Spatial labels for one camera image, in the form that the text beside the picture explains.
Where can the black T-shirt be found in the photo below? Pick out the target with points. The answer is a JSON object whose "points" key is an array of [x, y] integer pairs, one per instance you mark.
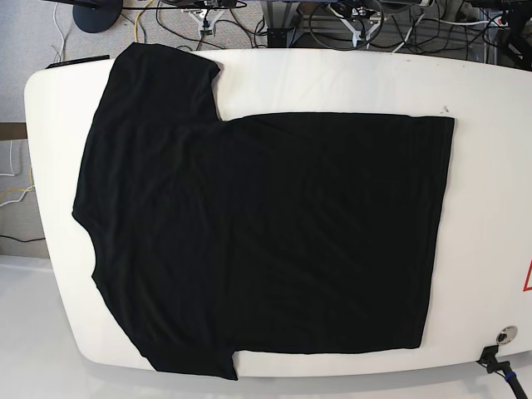
{"points": [[297, 233]]}

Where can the black round stand base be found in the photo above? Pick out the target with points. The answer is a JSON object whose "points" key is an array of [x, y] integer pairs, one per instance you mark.
{"points": [[96, 16]]}

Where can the red warning triangle sticker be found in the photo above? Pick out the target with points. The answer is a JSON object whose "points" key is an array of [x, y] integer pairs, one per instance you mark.
{"points": [[527, 284]]}

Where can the silver table grommet right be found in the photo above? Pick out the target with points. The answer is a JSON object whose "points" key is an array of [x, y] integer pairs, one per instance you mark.
{"points": [[506, 335]]}

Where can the black clamp with cable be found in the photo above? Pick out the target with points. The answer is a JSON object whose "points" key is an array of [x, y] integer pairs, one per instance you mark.
{"points": [[492, 365]]}

